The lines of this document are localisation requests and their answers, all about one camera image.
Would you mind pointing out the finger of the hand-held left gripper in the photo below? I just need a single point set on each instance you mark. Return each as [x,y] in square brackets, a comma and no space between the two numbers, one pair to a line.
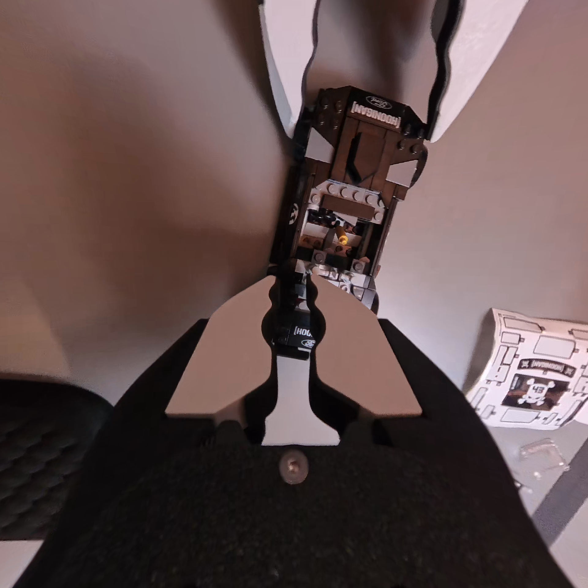
[287,46]
[477,46]

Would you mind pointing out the black office chair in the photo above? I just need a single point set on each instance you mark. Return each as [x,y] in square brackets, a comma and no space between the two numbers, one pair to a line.
[41,436]

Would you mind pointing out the white sticker sheet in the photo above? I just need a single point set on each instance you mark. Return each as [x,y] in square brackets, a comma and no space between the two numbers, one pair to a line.
[528,353]

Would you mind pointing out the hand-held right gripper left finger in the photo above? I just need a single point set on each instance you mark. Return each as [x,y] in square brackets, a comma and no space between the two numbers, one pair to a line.
[220,367]

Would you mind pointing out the black lego car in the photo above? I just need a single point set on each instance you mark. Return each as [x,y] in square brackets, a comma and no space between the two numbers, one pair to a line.
[363,147]

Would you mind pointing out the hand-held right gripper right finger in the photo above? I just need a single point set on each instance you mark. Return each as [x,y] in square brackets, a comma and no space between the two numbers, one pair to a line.
[363,367]

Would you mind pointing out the small clear lego piece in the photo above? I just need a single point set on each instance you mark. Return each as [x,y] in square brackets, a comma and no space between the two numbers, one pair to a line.
[544,457]

